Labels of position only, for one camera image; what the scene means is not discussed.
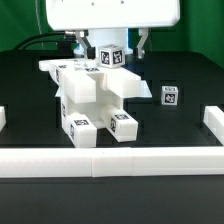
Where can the white chair back frame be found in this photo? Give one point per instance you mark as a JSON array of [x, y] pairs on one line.
[[120, 81]]

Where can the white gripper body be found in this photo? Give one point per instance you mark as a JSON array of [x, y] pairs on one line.
[[100, 14]]

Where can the white marker base plate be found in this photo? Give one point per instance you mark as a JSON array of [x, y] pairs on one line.
[[145, 91]]

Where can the white chair seat part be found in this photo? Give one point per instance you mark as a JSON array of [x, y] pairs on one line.
[[95, 106]]

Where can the small white part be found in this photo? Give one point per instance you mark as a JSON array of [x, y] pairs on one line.
[[81, 131]]

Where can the white fence wall front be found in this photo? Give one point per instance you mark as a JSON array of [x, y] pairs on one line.
[[111, 162]]

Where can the white fence wall left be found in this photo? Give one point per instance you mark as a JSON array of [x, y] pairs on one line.
[[2, 117]]

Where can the white fence wall right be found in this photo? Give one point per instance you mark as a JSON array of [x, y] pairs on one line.
[[214, 120]]

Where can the white fence wall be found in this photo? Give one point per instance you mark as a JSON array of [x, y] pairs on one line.
[[214, 120], [2, 117], [111, 162]]

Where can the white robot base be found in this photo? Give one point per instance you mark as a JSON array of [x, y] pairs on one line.
[[102, 37]]

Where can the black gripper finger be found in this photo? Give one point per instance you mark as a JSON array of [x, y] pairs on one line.
[[81, 37], [138, 51]]

